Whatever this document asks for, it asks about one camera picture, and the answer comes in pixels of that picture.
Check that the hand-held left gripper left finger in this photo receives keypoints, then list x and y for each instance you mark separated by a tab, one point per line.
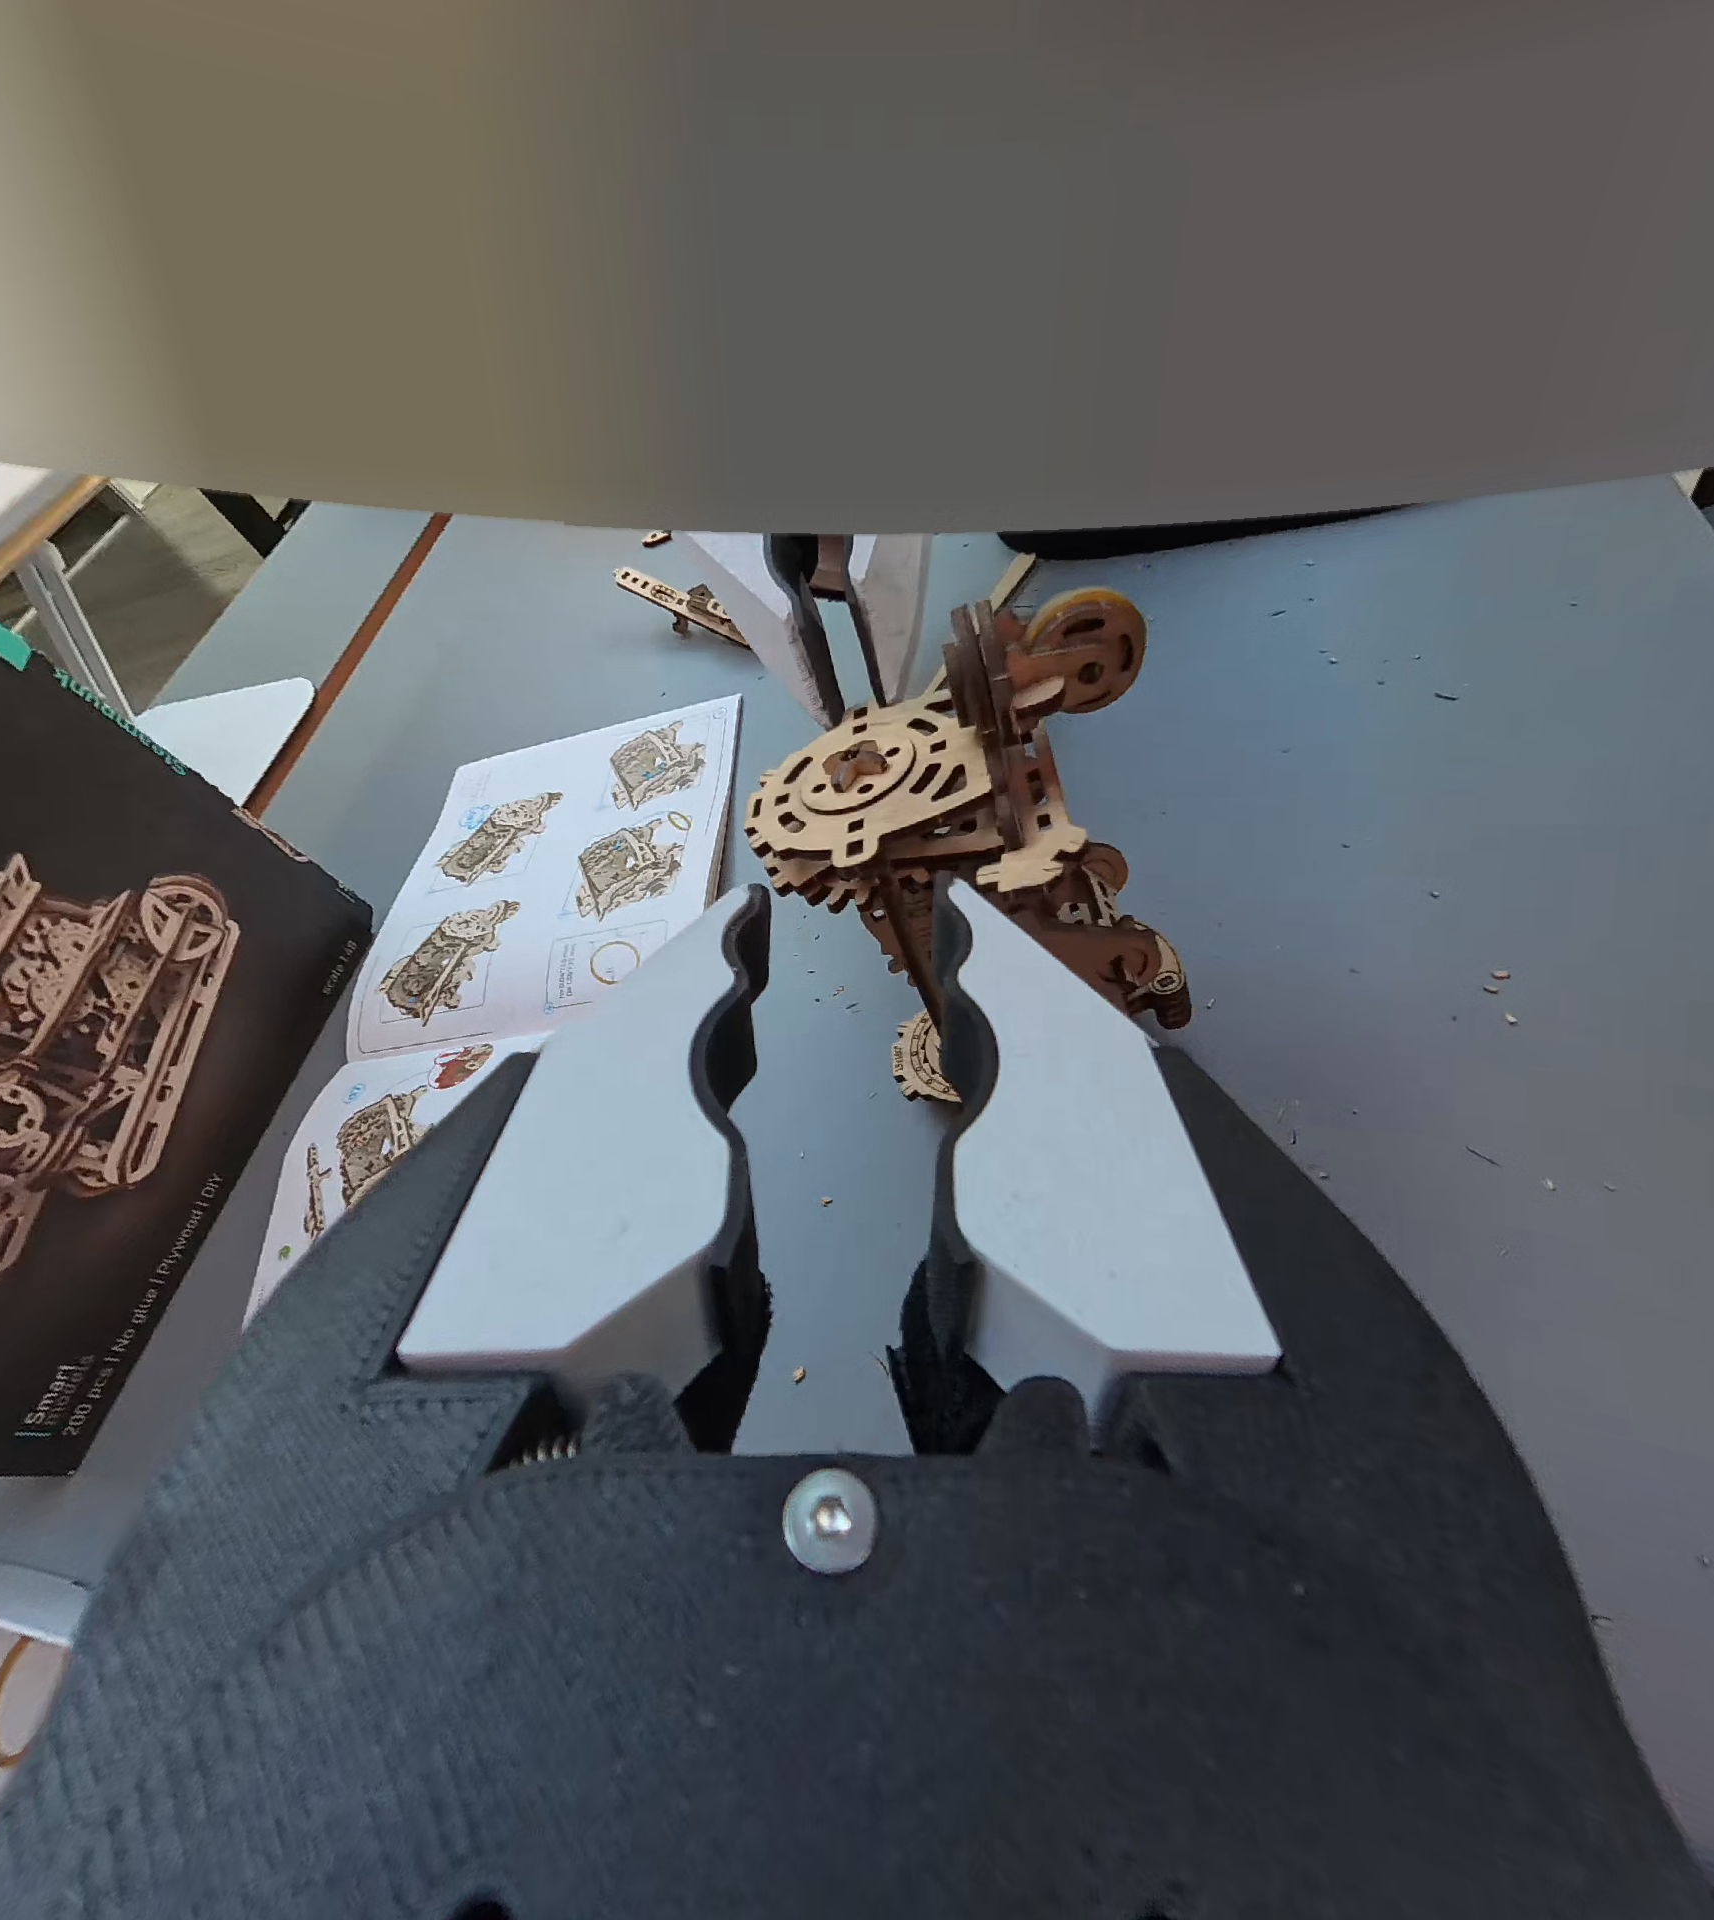
572	1200

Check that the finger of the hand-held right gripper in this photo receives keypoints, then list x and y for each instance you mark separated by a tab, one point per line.
894	600
736	579

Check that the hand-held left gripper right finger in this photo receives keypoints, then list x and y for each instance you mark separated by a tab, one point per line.
1096	1200

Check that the wooden mechanical puzzle model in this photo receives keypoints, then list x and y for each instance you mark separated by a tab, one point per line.
887	795

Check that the illustrated instruction booklet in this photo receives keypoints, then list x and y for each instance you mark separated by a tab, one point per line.
572	840

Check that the adjacent grey desk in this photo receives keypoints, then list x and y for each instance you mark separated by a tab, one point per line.
302	600

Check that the long wooden strip with peg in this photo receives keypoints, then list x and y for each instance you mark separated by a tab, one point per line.
684	602

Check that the black wrist rest pad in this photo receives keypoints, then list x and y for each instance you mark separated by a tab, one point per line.
1187	537

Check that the white rounded board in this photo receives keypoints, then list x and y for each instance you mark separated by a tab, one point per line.
221	734

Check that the black product box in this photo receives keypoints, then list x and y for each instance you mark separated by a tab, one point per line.
76	974

